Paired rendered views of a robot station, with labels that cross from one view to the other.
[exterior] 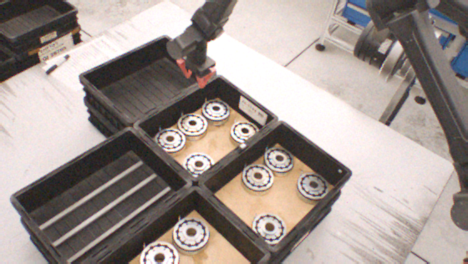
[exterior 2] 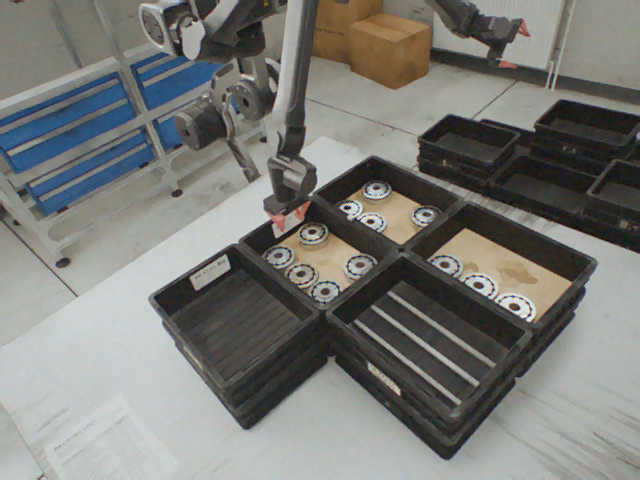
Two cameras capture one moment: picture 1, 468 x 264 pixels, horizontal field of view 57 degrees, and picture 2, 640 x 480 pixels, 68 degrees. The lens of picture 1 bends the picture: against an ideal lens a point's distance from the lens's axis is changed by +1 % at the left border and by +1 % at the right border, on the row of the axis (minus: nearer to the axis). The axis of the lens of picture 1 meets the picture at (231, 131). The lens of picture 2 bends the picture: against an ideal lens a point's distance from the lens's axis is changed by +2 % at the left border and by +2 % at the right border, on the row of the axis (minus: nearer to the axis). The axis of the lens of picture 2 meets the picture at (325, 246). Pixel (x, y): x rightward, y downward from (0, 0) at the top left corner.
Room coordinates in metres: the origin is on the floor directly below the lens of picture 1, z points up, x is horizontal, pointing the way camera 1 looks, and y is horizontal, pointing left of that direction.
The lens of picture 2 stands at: (0.62, 1.02, 1.86)
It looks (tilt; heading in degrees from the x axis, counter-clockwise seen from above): 43 degrees down; 288
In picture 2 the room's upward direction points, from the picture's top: 9 degrees counter-clockwise
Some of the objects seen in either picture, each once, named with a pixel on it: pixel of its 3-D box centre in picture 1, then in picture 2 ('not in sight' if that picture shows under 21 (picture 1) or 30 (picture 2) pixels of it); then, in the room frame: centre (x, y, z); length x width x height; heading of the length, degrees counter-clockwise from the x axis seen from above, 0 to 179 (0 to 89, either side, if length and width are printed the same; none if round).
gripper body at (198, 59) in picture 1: (196, 53); (284, 190); (0.98, 0.14, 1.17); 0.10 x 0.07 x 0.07; 54
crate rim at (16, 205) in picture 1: (105, 192); (423, 324); (0.62, 0.32, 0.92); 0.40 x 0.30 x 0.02; 144
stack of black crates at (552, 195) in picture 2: not in sight; (537, 209); (0.13, -0.88, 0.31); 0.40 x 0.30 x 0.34; 149
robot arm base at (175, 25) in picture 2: not in sight; (188, 30); (1.28, -0.17, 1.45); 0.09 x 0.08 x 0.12; 59
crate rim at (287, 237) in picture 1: (277, 180); (385, 199); (0.77, -0.16, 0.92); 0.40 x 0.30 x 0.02; 144
